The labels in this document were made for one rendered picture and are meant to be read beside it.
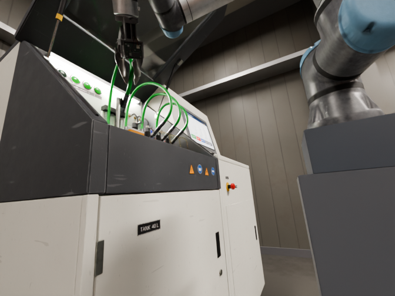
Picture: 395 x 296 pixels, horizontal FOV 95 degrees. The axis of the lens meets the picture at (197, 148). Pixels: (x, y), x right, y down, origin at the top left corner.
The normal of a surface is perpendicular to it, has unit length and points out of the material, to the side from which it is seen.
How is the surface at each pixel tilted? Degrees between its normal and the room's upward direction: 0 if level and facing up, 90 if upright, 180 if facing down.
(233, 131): 90
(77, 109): 90
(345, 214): 90
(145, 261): 90
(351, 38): 133
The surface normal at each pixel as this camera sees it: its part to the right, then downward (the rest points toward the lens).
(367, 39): -0.45, 0.88
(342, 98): -0.50, -0.46
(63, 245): -0.49, -0.18
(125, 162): 0.87, -0.18
